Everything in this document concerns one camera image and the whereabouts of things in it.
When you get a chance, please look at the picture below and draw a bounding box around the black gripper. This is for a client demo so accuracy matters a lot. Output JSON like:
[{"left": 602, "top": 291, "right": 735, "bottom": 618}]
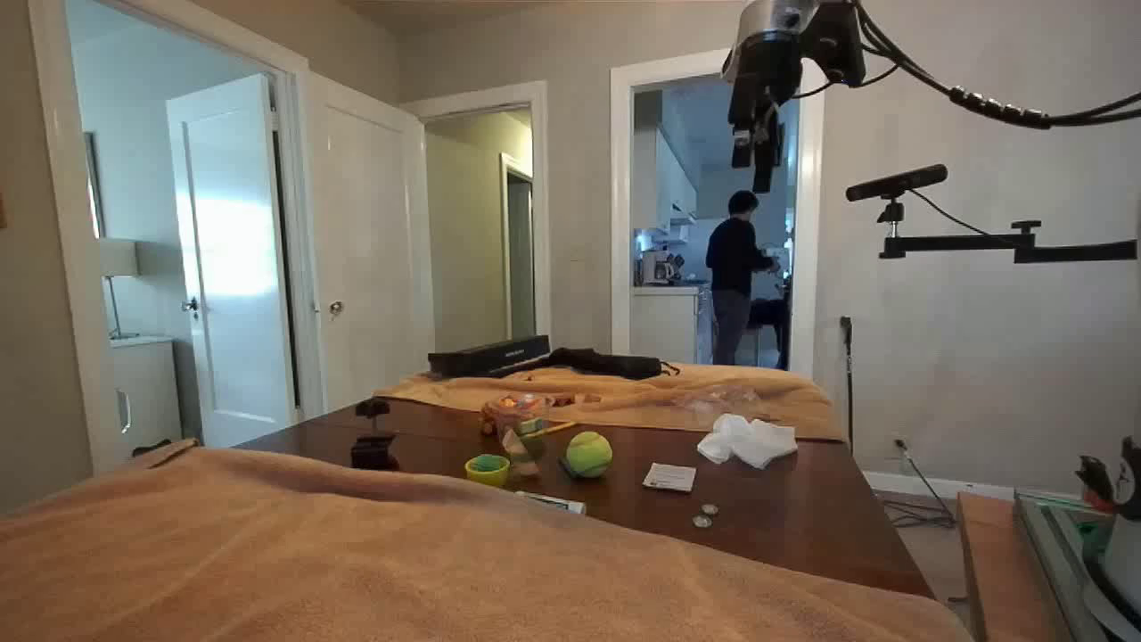
[{"left": 725, "top": 32, "right": 809, "bottom": 197}]

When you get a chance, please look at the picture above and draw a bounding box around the green tennis ball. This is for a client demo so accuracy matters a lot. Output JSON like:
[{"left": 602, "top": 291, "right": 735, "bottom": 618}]
[{"left": 558, "top": 429, "right": 615, "bottom": 486}]

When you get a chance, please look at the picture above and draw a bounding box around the person in dark clothes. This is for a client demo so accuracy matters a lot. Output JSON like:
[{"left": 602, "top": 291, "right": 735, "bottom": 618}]
[{"left": 702, "top": 189, "right": 778, "bottom": 366}]

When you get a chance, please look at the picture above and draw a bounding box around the thin grey pole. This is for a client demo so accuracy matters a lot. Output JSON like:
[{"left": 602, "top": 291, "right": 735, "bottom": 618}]
[{"left": 837, "top": 313, "right": 858, "bottom": 448}]

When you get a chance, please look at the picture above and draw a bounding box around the black cloth bundle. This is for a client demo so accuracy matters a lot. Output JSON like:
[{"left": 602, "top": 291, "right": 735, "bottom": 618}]
[{"left": 520, "top": 345, "right": 683, "bottom": 384}]

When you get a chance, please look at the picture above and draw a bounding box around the orange towel under black bar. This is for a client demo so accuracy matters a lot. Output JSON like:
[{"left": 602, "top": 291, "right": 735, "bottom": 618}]
[{"left": 383, "top": 361, "right": 848, "bottom": 445}]

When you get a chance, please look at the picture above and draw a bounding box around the crumpled white tissue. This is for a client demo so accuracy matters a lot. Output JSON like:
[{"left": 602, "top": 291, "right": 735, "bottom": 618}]
[{"left": 690, "top": 411, "right": 802, "bottom": 470}]

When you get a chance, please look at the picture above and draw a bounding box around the long black sensor bar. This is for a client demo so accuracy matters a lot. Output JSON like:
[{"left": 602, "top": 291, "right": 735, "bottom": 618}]
[{"left": 425, "top": 331, "right": 552, "bottom": 383}]

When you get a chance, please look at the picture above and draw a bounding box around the white square card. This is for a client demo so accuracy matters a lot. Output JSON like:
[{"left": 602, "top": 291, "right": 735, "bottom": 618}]
[{"left": 638, "top": 459, "right": 698, "bottom": 497}]

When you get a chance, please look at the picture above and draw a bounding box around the pink toy bowl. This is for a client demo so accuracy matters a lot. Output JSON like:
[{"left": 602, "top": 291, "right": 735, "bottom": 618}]
[{"left": 479, "top": 390, "right": 552, "bottom": 439}]

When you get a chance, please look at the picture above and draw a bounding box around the small multicolour toy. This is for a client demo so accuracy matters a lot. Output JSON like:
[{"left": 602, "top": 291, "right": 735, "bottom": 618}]
[{"left": 494, "top": 421, "right": 552, "bottom": 482}]

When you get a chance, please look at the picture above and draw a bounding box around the white closet door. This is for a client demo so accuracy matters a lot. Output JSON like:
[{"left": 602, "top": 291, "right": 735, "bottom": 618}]
[{"left": 298, "top": 68, "right": 439, "bottom": 416}]

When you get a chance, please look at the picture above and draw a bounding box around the green capped white marker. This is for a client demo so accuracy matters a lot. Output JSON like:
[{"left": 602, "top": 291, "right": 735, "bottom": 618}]
[{"left": 517, "top": 487, "right": 590, "bottom": 522}]

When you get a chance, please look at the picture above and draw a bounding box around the small green round cup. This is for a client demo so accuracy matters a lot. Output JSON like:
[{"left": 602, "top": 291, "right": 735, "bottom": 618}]
[{"left": 459, "top": 448, "right": 517, "bottom": 487}]

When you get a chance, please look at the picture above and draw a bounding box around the black white penguin toy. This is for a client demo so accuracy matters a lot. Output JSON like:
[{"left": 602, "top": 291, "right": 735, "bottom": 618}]
[{"left": 1073, "top": 434, "right": 1141, "bottom": 599}]

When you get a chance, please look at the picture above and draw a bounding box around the green framed tray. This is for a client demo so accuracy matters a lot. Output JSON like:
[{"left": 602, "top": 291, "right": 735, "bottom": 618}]
[{"left": 1012, "top": 487, "right": 1141, "bottom": 642}]

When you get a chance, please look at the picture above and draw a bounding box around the white panel door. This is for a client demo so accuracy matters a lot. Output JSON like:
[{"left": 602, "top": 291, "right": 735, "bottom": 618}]
[{"left": 165, "top": 71, "right": 304, "bottom": 453}]

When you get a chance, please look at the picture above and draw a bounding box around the white cabinet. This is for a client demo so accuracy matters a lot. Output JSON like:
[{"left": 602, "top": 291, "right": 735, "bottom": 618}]
[{"left": 106, "top": 331, "right": 189, "bottom": 459}]

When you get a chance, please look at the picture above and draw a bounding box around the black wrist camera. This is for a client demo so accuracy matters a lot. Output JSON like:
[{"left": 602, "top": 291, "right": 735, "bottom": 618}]
[{"left": 807, "top": 0, "right": 870, "bottom": 89}]

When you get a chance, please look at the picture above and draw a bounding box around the black stereo camera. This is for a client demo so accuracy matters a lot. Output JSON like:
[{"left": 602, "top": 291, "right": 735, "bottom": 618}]
[{"left": 841, "top": 162, "right": 952, "bottom": 206}]

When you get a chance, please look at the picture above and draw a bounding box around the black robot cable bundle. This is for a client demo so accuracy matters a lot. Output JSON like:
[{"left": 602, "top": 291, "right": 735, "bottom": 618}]
[{"left": 848, "top": 0, "right": 1141, "bottom": 131}]

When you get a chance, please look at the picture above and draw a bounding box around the wall power cord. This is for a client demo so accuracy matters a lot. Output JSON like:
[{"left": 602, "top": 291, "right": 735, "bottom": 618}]
[{"left": 886, "top": 434, "right": 961, "bottom": 527}]

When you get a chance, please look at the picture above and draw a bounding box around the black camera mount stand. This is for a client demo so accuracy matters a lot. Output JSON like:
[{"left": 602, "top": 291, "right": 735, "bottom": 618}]
[{"left": 345, "top": 395, "right": 404, "bottom": 476}]

